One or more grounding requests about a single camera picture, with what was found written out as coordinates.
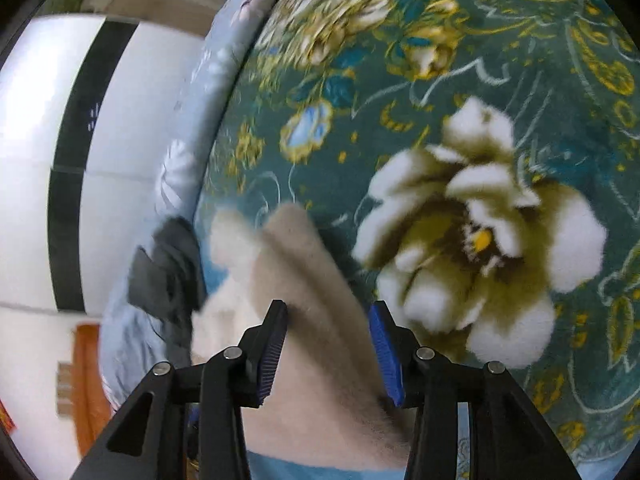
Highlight beige fuzzy cartoon sweater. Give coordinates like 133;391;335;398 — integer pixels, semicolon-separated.
191;203;411;470

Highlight wooden headboard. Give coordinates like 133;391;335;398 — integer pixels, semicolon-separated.
70;324;112;457

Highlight grey floral quilt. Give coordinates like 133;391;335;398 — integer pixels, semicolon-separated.
99;0;278;410

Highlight dark grey trousers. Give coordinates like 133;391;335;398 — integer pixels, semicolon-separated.
127;217;206;351

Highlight blue green floral blanket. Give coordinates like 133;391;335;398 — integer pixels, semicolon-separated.
196;0;639;479

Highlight white black wardrobe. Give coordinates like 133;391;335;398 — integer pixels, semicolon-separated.
1;14;203;316

